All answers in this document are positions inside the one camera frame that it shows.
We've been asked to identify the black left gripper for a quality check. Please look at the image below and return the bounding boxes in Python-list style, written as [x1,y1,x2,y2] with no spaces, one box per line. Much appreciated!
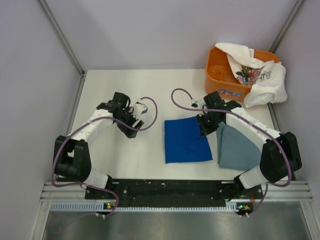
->
[115,106,144,139]

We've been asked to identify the blue printed t shirt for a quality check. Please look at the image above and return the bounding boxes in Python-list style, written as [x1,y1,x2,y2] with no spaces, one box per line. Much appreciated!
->
[164,117,213,164]

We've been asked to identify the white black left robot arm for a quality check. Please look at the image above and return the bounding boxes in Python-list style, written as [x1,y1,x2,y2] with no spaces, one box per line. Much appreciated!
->
[53,92,148,199]

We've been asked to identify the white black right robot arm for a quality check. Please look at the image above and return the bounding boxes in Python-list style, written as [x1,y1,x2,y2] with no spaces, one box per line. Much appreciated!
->
[192,92,302,198]

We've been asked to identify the folded grey blue t shirt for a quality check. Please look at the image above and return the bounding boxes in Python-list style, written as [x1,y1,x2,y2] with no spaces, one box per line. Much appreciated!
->
[216,123,261,171]

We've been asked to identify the orange plastic basket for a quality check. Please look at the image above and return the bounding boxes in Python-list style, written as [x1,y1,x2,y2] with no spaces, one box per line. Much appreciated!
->
[205,46,281,102]

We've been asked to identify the white floral t shirt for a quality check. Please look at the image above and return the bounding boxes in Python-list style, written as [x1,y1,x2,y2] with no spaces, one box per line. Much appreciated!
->
[215,42,288,108]

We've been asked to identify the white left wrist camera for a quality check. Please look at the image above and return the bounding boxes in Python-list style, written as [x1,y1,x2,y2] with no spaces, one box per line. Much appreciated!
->
[133,98,148,117]

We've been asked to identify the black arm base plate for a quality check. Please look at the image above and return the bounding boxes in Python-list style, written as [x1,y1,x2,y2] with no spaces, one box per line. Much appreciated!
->
[84,177,264,207]

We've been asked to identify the aluminium frame rail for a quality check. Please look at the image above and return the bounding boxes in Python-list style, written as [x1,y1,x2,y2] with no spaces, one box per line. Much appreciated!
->
[40,181,314,202]

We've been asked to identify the grey slotted cable duct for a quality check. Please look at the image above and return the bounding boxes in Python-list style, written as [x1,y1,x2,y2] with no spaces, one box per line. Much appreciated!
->
[50,201,253,213]

